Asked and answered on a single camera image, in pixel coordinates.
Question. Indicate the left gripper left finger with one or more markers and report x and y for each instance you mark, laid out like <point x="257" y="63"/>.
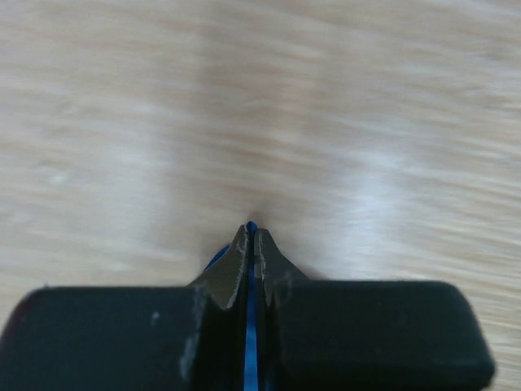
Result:
<point x="219" y="362"/>

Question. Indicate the blue printed t-shirt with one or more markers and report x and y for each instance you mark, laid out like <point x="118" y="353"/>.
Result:
<point x="254" y="335"/>

